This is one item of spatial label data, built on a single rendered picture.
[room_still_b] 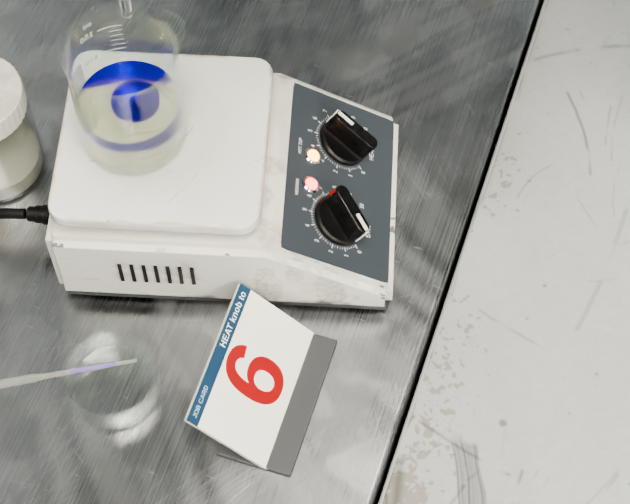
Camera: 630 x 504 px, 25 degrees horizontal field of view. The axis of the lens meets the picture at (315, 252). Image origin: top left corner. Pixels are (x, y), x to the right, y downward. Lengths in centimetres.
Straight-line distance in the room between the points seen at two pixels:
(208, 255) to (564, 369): 22
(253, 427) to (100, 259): 13
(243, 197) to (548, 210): 21
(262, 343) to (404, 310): 9
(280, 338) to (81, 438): 13
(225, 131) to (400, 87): 17
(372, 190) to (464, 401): 14
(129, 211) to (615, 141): 33
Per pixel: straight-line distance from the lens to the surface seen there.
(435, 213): 89
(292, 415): 81
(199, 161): 80
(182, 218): 78
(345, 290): 82
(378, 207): 84
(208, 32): 97
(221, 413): 79
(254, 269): 80
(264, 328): 81
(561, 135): 93
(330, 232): 81
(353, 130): 84
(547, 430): 83
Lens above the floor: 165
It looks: 60 degrees down
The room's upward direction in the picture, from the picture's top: straight up
